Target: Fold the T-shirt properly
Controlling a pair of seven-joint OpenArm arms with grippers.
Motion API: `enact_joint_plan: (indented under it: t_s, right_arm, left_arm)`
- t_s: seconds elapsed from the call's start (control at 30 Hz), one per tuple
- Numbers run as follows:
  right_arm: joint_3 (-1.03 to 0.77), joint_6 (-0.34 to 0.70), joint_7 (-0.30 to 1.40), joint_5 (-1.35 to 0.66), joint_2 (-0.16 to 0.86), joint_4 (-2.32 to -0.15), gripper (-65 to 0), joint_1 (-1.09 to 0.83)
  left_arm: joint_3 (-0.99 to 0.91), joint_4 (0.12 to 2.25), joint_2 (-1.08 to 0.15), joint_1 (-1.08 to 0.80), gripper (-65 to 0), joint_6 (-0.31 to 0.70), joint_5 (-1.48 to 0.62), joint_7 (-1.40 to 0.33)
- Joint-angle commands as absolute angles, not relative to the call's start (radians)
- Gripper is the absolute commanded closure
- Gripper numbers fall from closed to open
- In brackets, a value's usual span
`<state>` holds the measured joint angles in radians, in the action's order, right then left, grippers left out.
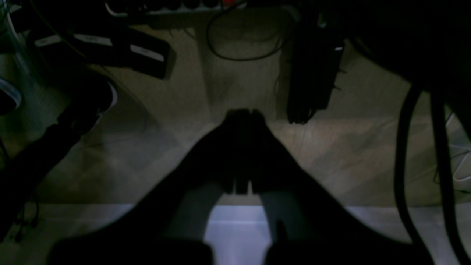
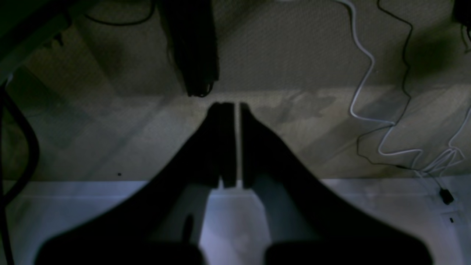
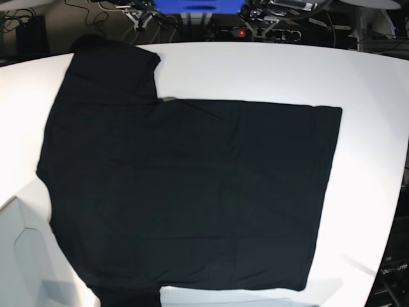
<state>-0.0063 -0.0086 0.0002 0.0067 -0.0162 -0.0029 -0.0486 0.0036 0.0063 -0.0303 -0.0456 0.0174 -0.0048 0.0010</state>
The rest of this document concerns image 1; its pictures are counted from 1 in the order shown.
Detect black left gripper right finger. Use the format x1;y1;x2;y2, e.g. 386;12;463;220
252;110;434;265

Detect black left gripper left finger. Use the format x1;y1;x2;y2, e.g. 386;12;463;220
48;109;252;265

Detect black power adapter brick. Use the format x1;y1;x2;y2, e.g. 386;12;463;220
27;25;170;79

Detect black power strip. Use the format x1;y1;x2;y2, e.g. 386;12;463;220
104;0;248;17

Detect thick black cable pair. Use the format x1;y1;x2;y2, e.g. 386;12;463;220
393;83;471;265

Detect black looped cable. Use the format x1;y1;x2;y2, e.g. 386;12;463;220
205;0;295;62

